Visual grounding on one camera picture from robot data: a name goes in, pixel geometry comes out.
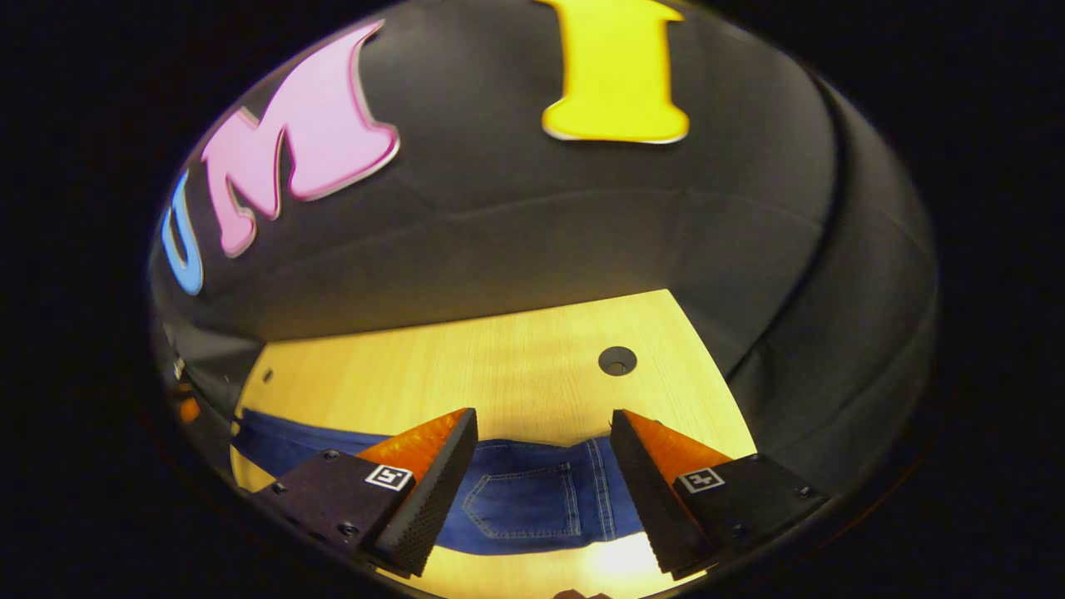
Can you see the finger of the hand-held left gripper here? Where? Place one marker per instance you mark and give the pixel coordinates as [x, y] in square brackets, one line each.
[189, 409]

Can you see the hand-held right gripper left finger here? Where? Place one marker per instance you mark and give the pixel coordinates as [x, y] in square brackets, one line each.
[428, 507]

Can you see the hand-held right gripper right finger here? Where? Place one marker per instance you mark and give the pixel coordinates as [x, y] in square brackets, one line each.
[649, 499]

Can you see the blue denim jeans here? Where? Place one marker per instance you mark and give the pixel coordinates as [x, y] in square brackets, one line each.
[516, 499]

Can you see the black backdrop cloth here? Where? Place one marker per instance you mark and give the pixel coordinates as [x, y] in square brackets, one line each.
[541, 225]

